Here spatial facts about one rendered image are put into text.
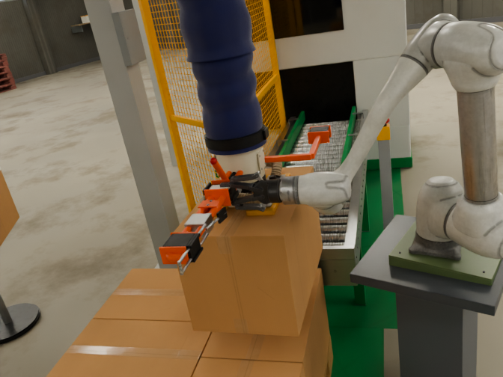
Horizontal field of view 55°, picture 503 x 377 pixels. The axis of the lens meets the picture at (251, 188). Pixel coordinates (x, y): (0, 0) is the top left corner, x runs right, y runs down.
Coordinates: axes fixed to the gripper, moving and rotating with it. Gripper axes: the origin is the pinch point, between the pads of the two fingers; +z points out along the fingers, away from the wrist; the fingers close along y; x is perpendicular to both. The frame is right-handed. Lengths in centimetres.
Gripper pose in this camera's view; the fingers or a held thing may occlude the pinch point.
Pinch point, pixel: (221, 193)
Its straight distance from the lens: 158.4
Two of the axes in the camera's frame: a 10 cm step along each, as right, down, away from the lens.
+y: 1.6, 9.1, 3.9
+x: 2.4, -4.2, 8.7
